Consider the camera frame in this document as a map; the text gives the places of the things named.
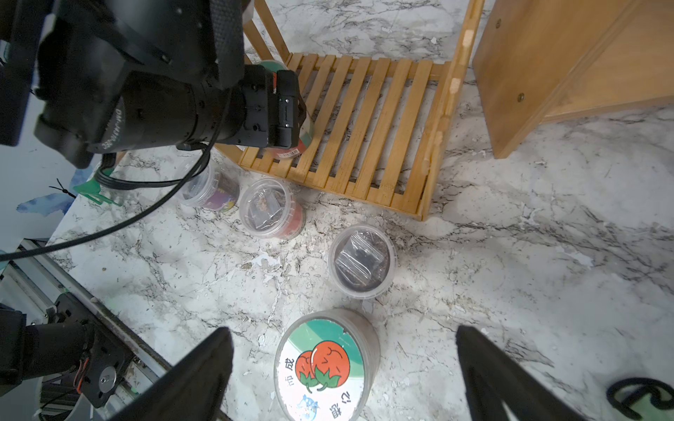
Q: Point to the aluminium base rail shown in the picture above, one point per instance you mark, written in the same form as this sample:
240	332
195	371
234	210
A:
78	340

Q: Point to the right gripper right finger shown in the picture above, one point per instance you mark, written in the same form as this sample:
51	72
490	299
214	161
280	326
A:
494	383

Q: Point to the bamboo two-tier shelf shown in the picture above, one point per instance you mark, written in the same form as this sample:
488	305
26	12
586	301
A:
380	126

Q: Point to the wooden angled plant stand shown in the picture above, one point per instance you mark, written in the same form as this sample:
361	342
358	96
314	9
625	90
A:
542	62

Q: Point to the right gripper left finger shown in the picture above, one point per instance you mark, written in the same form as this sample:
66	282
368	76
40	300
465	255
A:
192	390

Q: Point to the purple seed plastic jar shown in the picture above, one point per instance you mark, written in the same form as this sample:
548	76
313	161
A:
212	190

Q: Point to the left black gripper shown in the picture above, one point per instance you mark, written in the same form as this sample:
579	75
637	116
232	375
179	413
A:
251	110

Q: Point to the dark seed plastic jar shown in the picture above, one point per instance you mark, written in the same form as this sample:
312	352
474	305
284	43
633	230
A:
362	262

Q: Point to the tomato lid jar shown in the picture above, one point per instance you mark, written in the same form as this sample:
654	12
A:
292	131
325	366

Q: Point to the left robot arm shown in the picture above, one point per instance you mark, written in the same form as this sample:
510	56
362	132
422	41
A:
117	76

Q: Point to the red seed plastic jar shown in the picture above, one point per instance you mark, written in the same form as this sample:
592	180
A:
269	209

